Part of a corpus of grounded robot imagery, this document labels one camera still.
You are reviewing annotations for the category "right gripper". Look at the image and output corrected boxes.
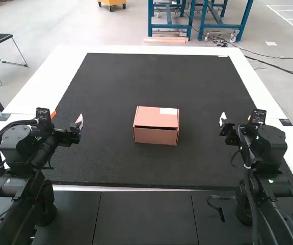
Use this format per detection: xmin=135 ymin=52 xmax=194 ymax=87
xmin=218 ymin=111 xmax=252 ymax=147

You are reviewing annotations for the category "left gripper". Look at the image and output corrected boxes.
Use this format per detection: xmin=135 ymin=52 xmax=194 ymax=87
xmin=50 ymin=110 xmax=85 ymax=148

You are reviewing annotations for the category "cardboard box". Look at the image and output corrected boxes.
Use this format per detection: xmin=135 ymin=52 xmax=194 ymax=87
xmin=132 ymin=106 xmax=180 ymax=146

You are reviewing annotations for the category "black mat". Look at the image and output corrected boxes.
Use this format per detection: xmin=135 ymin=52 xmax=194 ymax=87
xmin=42 ymin=53 xmax=293 ymax=191

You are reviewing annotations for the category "blue workbench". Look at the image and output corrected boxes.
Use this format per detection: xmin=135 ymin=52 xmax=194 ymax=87
xmin=198 ymin=0 xmax=254 ymax=43
xmin=148 ymin=0 xmax=196 ymax=41

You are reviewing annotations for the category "dark base panel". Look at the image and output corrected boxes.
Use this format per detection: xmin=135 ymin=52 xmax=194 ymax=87
xmin=31 ymin=190 xmax=102 ymax=245
xmin=92 ymin=190 xmax=199 ymax=245
xmin=190 ymin=189 xmax=293 ymax=245

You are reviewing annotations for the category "wooden plank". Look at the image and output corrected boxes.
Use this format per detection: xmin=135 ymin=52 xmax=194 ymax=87
xmin=143 ymin=36 xmax=189 ymax=44

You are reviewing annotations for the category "yellow wheeled cart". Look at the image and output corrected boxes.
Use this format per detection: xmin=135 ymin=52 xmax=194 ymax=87
xmin=97 ymin=0 xmax=128 ymax=12

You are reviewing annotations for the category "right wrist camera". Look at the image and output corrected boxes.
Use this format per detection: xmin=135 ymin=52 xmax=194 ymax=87
xmin=249 ymin=109 xmax=268 ymax=126

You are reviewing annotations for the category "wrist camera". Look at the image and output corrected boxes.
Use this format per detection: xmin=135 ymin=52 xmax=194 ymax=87
xmin=35 ymin=107 xmax=52 ymax=126
xmin=249 ymin=109 xmax=268 ymax=126

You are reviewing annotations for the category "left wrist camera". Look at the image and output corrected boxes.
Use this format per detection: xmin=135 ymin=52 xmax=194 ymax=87
xmin=35 ymin=107 xmax=52 ymax=126

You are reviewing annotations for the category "black floor cable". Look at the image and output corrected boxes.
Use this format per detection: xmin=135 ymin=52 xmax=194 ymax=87
xmin=212 ymin=37 xmax=293 ymax=60
xmin=245 ymin=55 xmax=293 ymax=78

